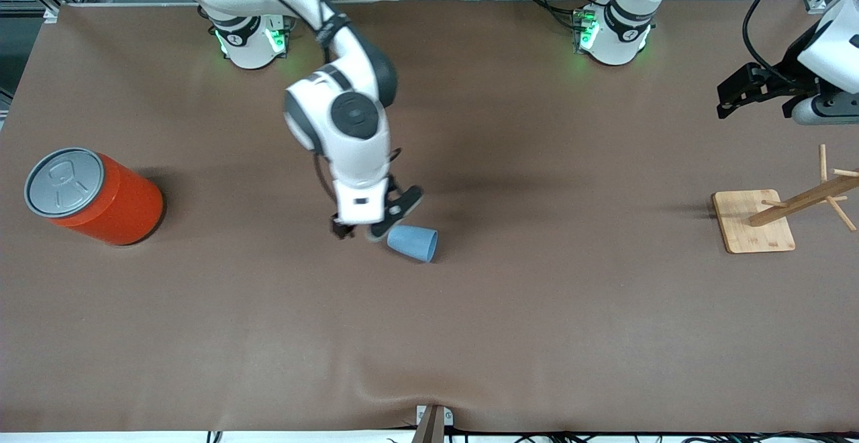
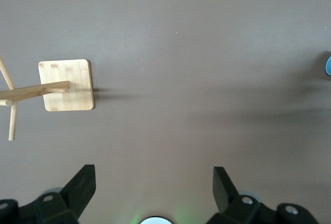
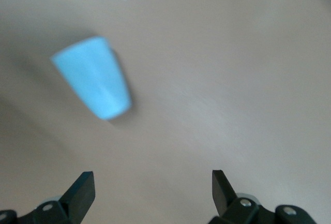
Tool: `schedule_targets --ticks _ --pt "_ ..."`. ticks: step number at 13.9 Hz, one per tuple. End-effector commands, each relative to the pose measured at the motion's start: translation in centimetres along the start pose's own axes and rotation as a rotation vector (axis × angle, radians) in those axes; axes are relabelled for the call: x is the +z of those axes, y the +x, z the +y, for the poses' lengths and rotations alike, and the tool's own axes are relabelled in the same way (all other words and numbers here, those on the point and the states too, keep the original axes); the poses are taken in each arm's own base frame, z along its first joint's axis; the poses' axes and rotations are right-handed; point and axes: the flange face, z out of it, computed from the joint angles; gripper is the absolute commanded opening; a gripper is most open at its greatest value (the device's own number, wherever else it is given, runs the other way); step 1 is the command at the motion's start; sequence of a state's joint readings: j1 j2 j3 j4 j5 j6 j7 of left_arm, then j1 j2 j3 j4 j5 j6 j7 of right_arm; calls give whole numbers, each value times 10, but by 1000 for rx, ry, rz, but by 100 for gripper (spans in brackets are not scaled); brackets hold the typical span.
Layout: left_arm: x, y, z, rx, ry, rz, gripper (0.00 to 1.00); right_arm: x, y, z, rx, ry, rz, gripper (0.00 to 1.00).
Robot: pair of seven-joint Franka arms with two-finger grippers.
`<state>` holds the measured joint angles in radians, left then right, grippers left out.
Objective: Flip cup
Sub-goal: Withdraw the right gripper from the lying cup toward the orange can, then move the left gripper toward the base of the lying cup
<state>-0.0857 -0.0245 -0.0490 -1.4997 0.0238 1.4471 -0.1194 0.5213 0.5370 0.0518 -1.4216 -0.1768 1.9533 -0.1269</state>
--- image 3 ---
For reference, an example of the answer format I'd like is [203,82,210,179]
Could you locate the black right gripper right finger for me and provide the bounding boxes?
[209,169,316,224]

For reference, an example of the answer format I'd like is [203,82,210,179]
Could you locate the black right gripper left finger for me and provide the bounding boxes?
[0,171,97,224]

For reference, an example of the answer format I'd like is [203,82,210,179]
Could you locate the light blue cup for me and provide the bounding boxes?
[50,35,132,121]

